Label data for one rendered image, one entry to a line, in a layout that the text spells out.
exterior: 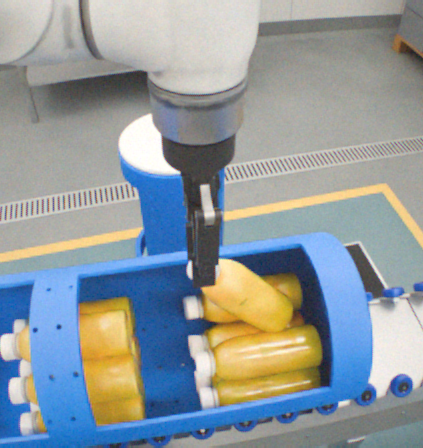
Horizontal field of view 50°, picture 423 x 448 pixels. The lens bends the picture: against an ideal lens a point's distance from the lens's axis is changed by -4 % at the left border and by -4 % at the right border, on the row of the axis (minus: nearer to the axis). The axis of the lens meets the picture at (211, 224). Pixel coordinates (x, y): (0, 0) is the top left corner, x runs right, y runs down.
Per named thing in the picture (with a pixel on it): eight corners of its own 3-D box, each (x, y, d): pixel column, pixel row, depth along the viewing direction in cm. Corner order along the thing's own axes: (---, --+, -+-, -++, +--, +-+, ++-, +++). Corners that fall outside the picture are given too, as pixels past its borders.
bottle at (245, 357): (306, 322, 77) (201, 339, 75) (319, 324, 70) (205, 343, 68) (312, 363, 76) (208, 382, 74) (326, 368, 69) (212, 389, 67)
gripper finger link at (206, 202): (211, 159, 48) (221, 184, 44) (212, 201, 51) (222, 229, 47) (188, 161, 48) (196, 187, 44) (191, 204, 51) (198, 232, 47)
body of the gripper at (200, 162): (245, 144, 43) (240, 214, 50) (226, 96, 49) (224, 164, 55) (164, 153, 42) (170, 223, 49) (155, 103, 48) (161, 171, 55)
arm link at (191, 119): (235, 45, 45) (233, 96, 49) (143, 53, 44) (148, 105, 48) (259, 92, 39) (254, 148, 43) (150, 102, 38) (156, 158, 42)
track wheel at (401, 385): (415, 374, 81) (409, 370, 83) (393, 379, 80) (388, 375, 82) (415, 396, 81) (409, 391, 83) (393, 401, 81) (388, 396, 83)
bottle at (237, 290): (251, 316, 77) (179, 274, 66) (279, 285, 76) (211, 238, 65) (272, 343, 71) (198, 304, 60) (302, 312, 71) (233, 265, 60)
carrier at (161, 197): (201, 283, 199) (139, 307, 190) (197, 103, 136) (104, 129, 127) (233, 335, 181) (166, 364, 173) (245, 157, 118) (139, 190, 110)
